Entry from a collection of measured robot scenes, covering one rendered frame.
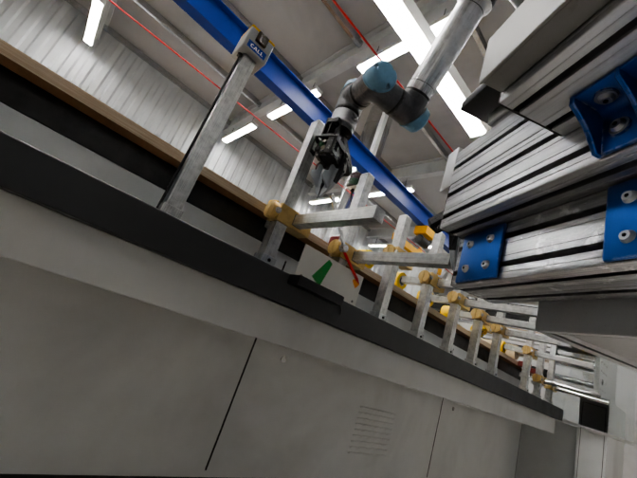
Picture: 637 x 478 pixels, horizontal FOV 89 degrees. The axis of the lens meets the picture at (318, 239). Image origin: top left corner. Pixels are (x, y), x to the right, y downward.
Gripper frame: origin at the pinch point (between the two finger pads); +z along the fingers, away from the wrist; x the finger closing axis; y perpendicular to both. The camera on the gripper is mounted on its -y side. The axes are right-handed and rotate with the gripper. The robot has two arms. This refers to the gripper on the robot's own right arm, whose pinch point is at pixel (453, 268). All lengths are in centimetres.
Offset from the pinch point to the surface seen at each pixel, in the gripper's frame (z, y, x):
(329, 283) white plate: 9.5, -32.9, -7.2
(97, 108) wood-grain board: -5, -50, -76
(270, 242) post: 7.0, -33.6, -30.2
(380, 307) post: 8.6, -33.8, 19.2
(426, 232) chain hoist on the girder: -222, -298, 408
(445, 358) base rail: 15, -31, 65
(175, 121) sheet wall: -329, -753, 9
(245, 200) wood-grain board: -5, -50, -35
